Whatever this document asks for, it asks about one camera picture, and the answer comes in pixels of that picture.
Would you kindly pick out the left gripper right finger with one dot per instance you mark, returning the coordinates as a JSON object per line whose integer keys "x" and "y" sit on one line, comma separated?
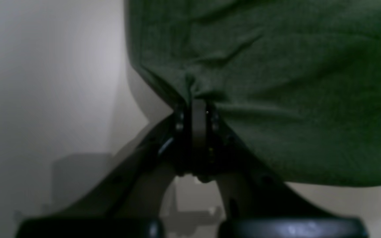
{"x": 257, "y": 201}

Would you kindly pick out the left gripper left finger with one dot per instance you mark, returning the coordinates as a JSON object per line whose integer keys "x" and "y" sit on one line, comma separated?
{"x": 127, "y": 202}

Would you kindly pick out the dark green t-shirt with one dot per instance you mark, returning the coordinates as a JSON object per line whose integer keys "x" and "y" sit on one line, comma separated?
{"x": 299, "y": 81}

